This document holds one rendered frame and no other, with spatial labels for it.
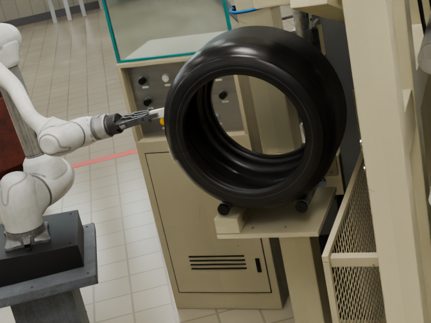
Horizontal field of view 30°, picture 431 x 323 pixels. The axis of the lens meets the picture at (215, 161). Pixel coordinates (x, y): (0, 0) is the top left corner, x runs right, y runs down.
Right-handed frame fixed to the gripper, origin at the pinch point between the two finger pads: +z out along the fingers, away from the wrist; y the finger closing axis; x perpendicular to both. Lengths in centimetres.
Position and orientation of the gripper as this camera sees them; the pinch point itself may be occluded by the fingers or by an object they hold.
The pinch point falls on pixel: (159, 113)
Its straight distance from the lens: 283.8
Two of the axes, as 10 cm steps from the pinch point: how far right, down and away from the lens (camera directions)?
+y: 3.0, -4.1, 8.6
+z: 9.0, -1.8, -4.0
